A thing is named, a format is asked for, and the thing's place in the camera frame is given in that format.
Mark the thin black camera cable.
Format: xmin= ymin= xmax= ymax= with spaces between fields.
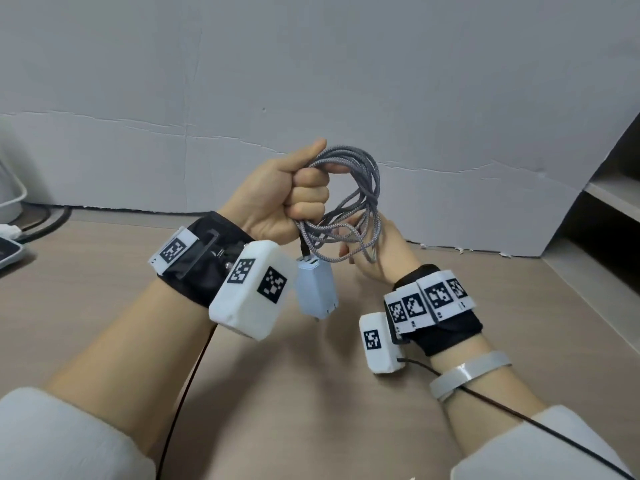
xmin=158 ymin=322 xmax=219 ymax=480
xmin=399 ymin=357 xmax=637 ymax=480

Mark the white sleeve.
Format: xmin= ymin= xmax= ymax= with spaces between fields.
xmin=449 ymin=405 xmax=640 ymax=480
xmin=0 ymin=387 xmax=157 ymax=480

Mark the black wrist strap, marker band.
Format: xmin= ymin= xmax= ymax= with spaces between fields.
xmin=383 ymin=264 xmax=485 ymax=358

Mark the white power strip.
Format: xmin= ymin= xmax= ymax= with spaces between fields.
xmin=0 ymin=223 xmax=25 ymax=271

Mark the person's right forearm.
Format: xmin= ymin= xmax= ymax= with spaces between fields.
xmin=429 ymin=339 xmax=549 ymax=456

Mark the black wrist strap with marker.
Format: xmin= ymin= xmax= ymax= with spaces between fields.
xmin=148 ymin=211 xmax=257 ymax=310

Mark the grey wristband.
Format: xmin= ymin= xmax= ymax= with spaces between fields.
xmin=428 ymin=350 xmax=514 ymax=403

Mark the person's left forearm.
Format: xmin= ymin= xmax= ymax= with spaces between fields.
xmin=44 ymin=281 xmax=227 ymax=449

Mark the white appliance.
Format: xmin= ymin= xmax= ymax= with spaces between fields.
xmin=0 ymin=117 xmax=29 ymax=224

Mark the small white wrist camera box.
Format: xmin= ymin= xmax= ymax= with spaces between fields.
xmin=358 ymin=312 xmax=407 ymax=376

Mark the person's left hand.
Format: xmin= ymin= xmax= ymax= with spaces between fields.
xmin=219 ymin=139 xmax=332 ymax=244

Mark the light blue charger plug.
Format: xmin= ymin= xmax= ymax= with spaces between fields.
xmin=296 ymin=256 xmax=340 ymax=322

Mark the grey braided charging cable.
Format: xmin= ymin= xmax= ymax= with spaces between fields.
xmin=294 ymin=143 xmax=385 ymax=266

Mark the person's right hand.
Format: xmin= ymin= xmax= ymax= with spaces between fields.
xmin=338 ymin=217 xmax=422 ymax=287

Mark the large white wrist camera box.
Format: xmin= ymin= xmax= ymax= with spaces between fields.
xmin=207 ymin=239 xmax=300 ymax=342

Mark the thick black power cable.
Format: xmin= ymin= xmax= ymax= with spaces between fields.
xmin=14 ymin=204 xmax=72 ymax=244

